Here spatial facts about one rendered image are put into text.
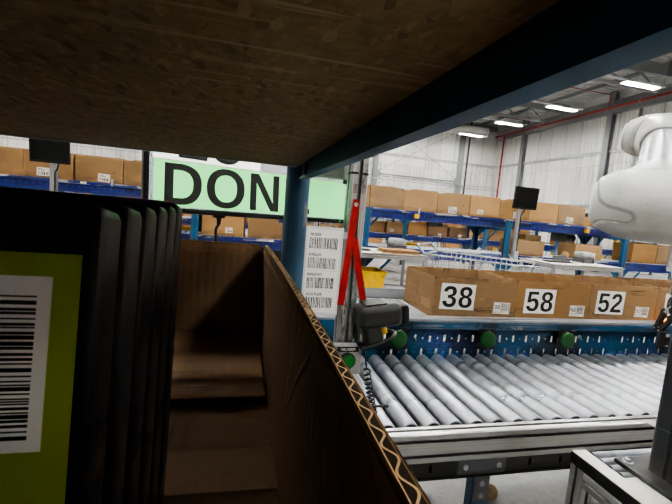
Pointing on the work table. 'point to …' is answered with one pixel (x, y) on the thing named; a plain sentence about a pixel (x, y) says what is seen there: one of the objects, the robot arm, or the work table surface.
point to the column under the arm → (651, 467)
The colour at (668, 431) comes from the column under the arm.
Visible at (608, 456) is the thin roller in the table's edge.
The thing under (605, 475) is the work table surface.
